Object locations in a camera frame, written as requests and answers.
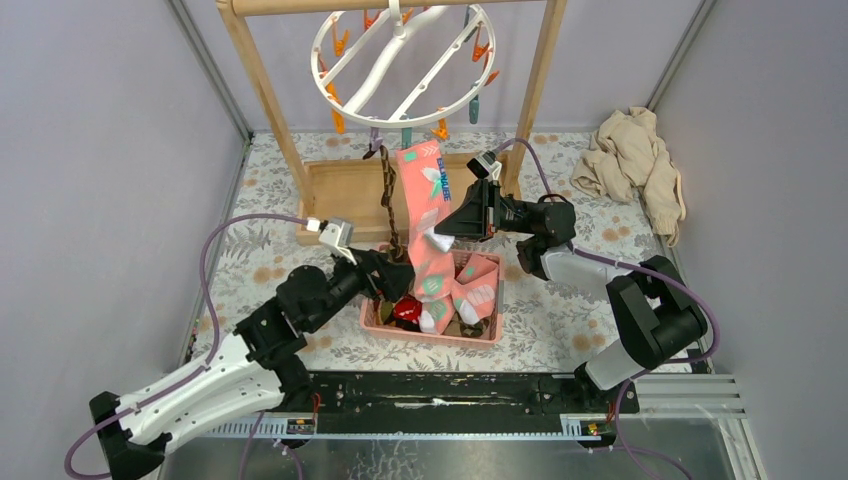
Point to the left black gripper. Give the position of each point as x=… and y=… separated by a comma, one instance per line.
x=394, y=280

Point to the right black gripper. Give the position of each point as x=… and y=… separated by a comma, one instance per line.
x=471, y=218

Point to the red white patterned sock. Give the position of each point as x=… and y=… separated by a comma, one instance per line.
x=407, y=311

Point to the pink sock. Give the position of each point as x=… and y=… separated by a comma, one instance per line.
x=427, y=195
x=467, y=294

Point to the brown beige argyle sock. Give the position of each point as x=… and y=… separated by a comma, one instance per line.
x=396, y=249

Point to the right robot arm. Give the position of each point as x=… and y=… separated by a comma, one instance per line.
x=656, y=315

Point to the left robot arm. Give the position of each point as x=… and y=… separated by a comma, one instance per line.
x=255, y=367

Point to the white round clip hanger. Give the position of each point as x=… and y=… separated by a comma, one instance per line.
x=406, y=68

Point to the pink plastic basket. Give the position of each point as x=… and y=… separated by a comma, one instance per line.
x=461, y=256

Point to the floral table mat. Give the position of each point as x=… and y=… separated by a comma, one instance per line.
x=548, y=327

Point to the beige crumpled cloth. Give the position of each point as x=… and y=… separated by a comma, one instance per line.
x=626, y=155

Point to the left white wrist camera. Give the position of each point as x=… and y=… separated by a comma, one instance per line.
x=335, y=235

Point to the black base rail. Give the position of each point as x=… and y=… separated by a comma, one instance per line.
x=446, y=404

